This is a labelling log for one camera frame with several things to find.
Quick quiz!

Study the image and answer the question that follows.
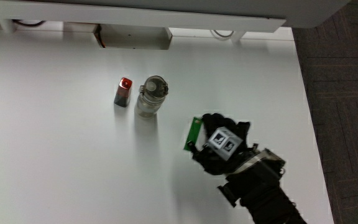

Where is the grey cable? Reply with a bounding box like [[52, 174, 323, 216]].
[[210, 29, 235, 39]]

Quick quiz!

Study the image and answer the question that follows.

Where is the black cable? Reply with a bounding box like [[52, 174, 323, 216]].
[[12, 19, 47, 27]]

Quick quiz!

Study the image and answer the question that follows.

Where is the clear plastic water bottle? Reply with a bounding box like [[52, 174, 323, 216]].
[[134, 75, 169, 120]]

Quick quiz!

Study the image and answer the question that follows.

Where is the person's right hand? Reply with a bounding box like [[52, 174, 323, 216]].
[[187, 113, 259, 177]]

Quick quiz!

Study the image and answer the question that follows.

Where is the small red-capped bottle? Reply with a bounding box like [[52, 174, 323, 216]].
[[113, 77, 133, 108]]

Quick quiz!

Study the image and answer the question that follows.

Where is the white raised shelf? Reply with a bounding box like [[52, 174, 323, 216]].
[[0, 0, 287, 34]]

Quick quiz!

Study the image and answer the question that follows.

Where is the white cable tray box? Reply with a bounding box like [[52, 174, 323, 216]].
[[93, 24, 173, 51]]

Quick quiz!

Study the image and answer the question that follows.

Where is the person's right forearm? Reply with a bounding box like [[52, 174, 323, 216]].
[[217, 148, 308, 224]]

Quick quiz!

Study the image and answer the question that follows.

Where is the green card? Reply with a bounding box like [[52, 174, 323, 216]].
[[183, 116, 204, 152]]

